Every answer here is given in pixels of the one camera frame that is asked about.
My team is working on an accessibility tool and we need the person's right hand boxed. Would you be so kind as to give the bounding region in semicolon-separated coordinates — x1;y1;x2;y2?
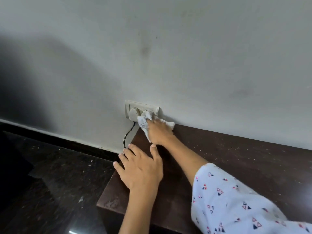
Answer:
145;111;175;145

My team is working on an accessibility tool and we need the white power plug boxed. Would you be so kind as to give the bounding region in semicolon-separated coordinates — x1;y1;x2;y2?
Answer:
128;108;141;122

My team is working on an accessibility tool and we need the person's left hand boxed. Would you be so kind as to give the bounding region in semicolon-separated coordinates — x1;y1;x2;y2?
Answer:
113;144;164;193

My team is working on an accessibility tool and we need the white patterned sleeve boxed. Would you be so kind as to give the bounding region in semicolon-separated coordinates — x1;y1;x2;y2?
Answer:
191;163;312;234

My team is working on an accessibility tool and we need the person's right forearm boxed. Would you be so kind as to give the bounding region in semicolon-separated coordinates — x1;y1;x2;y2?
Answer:
152;135;210;187

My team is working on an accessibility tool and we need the person's left forearm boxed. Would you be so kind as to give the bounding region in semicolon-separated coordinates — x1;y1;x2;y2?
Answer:
118;185;160;234

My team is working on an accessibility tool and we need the white cleaning cloth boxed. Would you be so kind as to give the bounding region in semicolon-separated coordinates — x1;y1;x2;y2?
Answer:
137;110;176;144

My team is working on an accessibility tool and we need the black power cable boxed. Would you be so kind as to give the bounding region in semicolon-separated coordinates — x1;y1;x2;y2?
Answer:
123;121;136;149

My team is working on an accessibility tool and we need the white wall switch plate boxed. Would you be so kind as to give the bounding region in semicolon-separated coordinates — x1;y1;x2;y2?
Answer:
125;100;160;120

